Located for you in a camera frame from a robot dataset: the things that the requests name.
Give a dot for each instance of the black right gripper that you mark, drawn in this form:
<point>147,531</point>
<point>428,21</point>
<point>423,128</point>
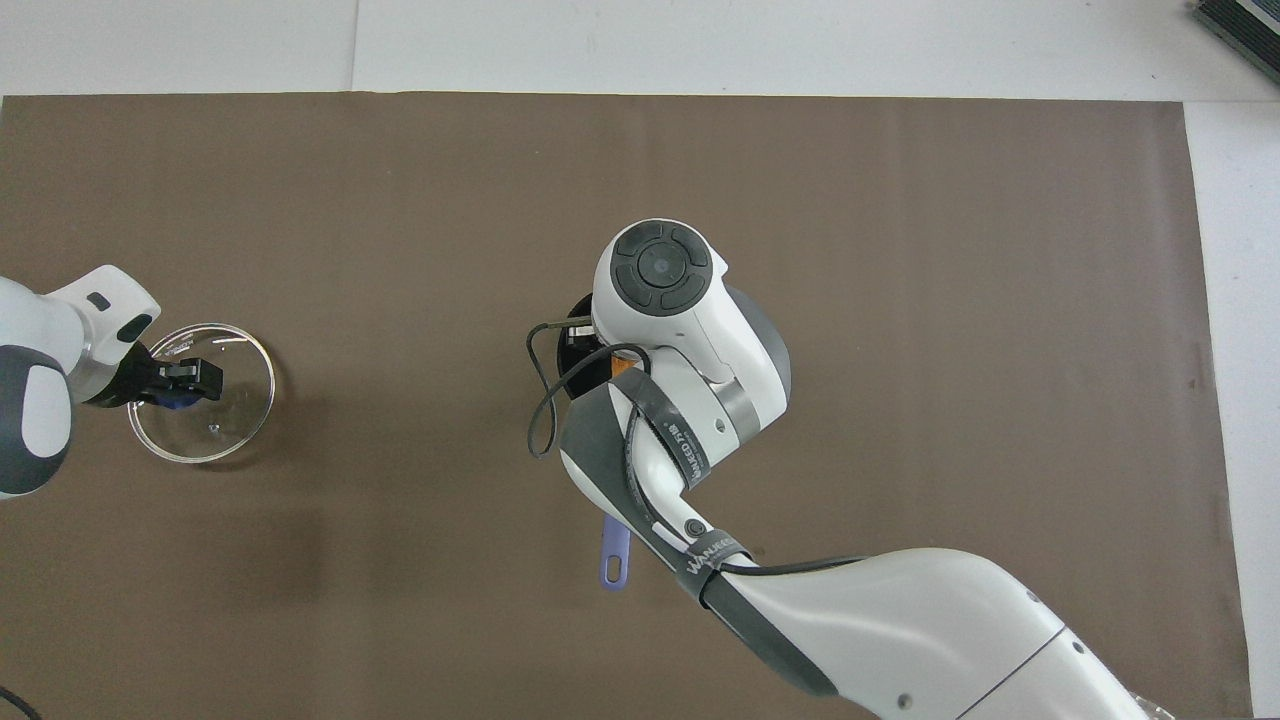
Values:
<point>582,332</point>

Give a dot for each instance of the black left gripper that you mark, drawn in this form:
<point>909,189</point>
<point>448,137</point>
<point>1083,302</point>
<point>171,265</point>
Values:
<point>135,378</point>

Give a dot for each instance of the brown table mat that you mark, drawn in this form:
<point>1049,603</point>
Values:
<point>400,200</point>

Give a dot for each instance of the dark ribbed device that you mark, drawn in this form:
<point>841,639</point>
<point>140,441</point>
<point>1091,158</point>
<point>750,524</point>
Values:
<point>1245,35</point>

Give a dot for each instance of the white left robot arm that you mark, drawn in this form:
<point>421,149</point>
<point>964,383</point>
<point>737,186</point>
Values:
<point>40,360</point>

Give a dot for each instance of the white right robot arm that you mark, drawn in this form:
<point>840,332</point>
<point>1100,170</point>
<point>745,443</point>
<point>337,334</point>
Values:
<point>900,620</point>

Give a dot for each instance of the yellow corn cob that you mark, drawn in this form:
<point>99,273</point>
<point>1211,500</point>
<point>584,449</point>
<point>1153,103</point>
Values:
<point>622,367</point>

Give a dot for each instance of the glass lid with blue knob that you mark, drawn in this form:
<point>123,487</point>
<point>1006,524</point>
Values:
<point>215,430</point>

